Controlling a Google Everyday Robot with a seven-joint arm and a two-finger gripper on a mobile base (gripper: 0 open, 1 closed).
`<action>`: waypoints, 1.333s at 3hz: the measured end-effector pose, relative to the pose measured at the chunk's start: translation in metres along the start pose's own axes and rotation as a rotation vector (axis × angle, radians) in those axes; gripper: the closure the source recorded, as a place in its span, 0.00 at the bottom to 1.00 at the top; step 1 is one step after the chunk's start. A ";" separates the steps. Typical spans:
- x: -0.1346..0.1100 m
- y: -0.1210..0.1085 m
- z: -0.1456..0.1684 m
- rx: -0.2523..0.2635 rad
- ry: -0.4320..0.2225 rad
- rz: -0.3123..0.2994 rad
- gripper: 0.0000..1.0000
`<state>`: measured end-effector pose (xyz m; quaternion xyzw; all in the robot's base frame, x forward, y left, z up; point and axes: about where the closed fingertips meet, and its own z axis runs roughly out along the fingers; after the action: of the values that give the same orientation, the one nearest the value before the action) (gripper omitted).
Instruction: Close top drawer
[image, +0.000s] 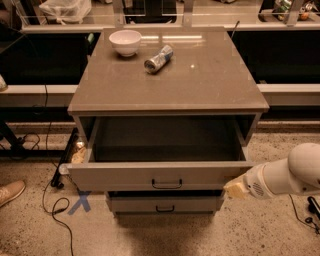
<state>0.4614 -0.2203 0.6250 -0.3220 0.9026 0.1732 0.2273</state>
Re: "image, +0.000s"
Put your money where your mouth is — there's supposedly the black floor cable left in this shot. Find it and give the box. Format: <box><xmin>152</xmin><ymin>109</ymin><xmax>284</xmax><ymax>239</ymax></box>
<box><xmin>41</xmin><ymin>83</ymin><xmax>75</xmax><ymax>256</ymax></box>

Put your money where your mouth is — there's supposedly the black device on floor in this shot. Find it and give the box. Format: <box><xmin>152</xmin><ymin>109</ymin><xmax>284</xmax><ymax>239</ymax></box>
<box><xmin>307</xmin><ymin>196</ymin><xmax>320</xmax><ymax>220</ymax></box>

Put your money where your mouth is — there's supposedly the black floor cable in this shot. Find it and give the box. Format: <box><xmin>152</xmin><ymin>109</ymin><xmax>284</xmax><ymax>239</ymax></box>
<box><xmin>288</xmin><ymin>194</ymin><xmax>320</xmax><ymax>235</ymax></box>
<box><xmin>41</xmin><ymin>83</ymin><xmax>75</xmax><ymax>256</ymax></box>

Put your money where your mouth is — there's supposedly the black drawer handle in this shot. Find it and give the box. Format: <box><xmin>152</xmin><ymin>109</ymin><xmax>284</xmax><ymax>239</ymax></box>
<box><xmin>155</xmin><ymin>205</ymin><xmax>175</xmax><ymax>213</ymax></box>
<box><xmin>151</xmin><ymin>179</ymin><xmax>183</xmax><ymax>190</ymax></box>

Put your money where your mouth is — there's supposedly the grey drawer cabinet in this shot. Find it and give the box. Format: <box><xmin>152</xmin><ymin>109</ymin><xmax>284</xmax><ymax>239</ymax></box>
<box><xmin>67</xmin><ymin>27</ymin><xmax>270</xmax><ymax>218</ymax></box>

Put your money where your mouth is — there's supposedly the black top drawer handle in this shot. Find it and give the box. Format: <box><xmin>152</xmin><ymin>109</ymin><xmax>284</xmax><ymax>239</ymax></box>
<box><xmin>151</xmin><ymin>179</ymin><xmax>183</xmax><ymax>190</ymax></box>

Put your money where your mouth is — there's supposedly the blue tape cross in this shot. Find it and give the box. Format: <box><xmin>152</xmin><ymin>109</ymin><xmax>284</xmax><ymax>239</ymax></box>
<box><xmin>68</xmin><ymin>191</ymin><xmax>91</xmax><ymax>215</ymax></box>

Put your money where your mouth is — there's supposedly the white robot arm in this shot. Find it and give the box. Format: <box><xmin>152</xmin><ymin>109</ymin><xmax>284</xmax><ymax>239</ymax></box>
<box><xmin>223</xmin><ymin>143</ymin><xmax>320</xmax><ymax>199</ymax></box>

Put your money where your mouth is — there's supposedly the crushed silver blue can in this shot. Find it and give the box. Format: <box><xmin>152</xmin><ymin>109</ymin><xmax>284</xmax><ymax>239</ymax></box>
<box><xmin>144</xmin><ymin>45</ymin><xmax>173</xmax><ymax>74</ymax></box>

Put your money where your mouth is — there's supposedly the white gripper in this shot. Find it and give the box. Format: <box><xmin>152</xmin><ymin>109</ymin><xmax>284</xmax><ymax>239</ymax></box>
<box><xmin>223</xmin><ymin>164</ymin><xmax>274</xmax><ymax>199</ymax></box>

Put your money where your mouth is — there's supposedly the clear plastic bag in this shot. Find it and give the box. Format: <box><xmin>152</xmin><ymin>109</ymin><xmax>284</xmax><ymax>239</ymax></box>
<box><xmin>39</xmin><ymin>0</ymin><xmax>92</xmax><ymax>24</ymax></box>

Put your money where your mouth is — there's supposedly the white bowl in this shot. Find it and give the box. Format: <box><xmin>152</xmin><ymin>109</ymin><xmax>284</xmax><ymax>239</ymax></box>
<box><xmin>109</xmin><ymin>30</ymin><xmax>142</xmax><ymax>57</ymax></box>

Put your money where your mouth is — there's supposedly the grey top drawer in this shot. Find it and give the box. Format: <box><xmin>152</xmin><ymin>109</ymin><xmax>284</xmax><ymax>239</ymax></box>
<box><xmin>68</xmin><ymin>116</ymin><xmax>253</xmax><ymax>191</ymax></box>

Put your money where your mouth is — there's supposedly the grey drawer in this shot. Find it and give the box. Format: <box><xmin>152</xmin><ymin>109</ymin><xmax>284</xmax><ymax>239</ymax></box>
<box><xmin>106</xmin><ymin>190</ymin><xmax>223</xmax><ymax>214</ymax></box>
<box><xmin>68</xmin><ymin>116</ymin><xmax>253</xmax><ymax>191</ymax></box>

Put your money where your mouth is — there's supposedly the tan shoe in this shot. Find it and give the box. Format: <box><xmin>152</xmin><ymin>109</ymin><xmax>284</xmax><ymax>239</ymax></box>
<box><xmin>0</xmin><ymin>180</ymin><xmax>26</xmax><ymax>207</ymax></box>

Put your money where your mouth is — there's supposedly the black power strip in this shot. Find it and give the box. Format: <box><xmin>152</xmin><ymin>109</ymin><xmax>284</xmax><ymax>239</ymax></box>
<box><xmin>50</xmin><ymin>128</ymin><xmax>78</xmax><ymax>189</ymax></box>

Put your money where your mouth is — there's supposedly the black floor cable right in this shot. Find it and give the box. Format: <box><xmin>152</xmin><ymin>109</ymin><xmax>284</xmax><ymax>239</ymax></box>
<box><xmin>288</xmin><ymin>194</ymin><xmax>320</xmax><ymax>235</ymax></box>

